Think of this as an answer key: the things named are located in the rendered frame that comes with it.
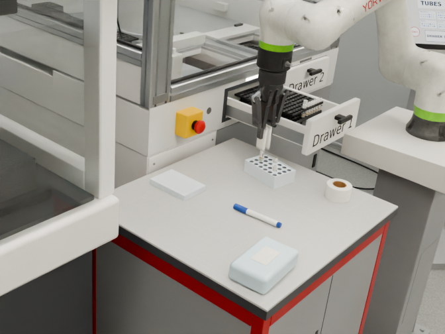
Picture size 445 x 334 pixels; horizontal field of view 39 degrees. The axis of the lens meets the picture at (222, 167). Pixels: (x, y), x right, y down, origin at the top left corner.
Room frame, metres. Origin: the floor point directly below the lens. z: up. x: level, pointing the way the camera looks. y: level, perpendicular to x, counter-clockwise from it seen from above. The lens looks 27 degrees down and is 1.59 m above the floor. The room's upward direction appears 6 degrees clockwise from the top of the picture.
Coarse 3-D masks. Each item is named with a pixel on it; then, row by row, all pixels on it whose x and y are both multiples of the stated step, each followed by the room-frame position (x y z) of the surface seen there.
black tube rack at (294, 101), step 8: (256, 88) 1.97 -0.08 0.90; (240, 96) 1.88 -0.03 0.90; (248, 96) 1.89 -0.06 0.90; (288, 96) 1.93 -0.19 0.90; (296, 96) 1.93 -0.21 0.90; (304, 96) 1.94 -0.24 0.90; (248, 104) 1.89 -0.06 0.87; (288, 104) 1.85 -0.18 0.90; (296, 104) 1.85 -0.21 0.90; (288, 112) 1.78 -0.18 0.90; (320, 112) 1.89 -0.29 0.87; (296, 120) 1.80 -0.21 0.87; (304, 120) 1.82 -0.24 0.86
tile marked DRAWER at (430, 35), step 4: (428, 32) 2.49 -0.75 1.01; (432, 32) 2.50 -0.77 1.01; (436, 32) 2.50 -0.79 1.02; (440, 32) 2.50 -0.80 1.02; (444, 32) 2.51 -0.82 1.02; (428, 36) 2.48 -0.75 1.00; (432, 36) 2.48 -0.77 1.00; (436, 36) 2.49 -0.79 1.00; (440, 36) 2.49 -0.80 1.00; (444, 36) 2.50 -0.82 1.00; (428, 40) 2.47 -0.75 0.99; (432, 40) 2.47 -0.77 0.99; (436, 40) 2.48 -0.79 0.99; (440, 40) 2.48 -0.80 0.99; (444, 40) 2.49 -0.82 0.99
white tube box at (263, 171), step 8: (248, 160) 1.64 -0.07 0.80; (256, 160) 1.65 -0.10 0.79; (264, 160) 1.65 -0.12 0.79; (272, 160) 1.65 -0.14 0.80; (248, 168) 1.62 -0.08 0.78; (256, 168) 1.60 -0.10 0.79; (264, 168) 1.60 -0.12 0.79; (272, 168) 1.60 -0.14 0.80; (280, 168) 1.61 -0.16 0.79; (288, 168) 1.61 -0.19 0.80; (256, 176) 1.59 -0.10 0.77; (264, 176) 1.57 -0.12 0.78; (272, 176) 1.55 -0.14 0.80; (280, 176) 1.56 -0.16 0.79; (288, 176) 1.58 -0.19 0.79; (272, 184) 1.55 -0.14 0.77; (280, 184) 1.56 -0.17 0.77
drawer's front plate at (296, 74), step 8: (304, 64) 2.18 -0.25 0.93; (312, 64) 2.22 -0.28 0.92; (320, 64) 2.26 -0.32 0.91; (328, 64) 2.32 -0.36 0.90; (288, 72) 2.09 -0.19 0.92; (296, 72) 2.14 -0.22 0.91; (304, 72) 2.18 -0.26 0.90; (288, 80) 2.10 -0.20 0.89; (296, 80) 2.14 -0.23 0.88; (304, 80) 2.19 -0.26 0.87; (312, 80) 2.23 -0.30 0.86; (296, 88) 2.15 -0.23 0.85; (304, 88) 2.19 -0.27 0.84; (312, 88) 2.24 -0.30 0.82
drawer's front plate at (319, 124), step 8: (344, 104) 1.82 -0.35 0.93; (352, 104) 1.85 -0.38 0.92; (328, 112) 1.74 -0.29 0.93; (336, 112) 1.77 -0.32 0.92; (344, 112) 1.81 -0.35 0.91; (352, 112) 1.86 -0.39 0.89; (312, 120) 1.66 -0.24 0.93; (320, 120) 1.69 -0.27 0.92; (328, 120) 1.74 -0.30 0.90; (336, 120) 1.78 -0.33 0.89; (352, 120) 1.86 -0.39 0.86; (312, 128) 1.66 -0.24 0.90; (320, 128) 1.70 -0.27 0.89; (328, 128) 1.74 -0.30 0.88; (336, 128) 1.78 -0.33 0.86; (344, 128) 1.83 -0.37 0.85; (352, 128) 1.87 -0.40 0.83; (304, 136) 1.66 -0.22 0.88; (312, 136) 1.67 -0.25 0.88; (320, 136) 1.71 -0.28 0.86; (328, 136) 1.75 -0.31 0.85; (336, 136) 1.79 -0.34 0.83; (304, 144) 1.66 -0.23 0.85; (312, 144) 1.67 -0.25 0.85; (320, 144) 1.71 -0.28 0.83; (304, 152) 1.66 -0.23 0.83; (312, 152) 1.68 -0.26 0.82
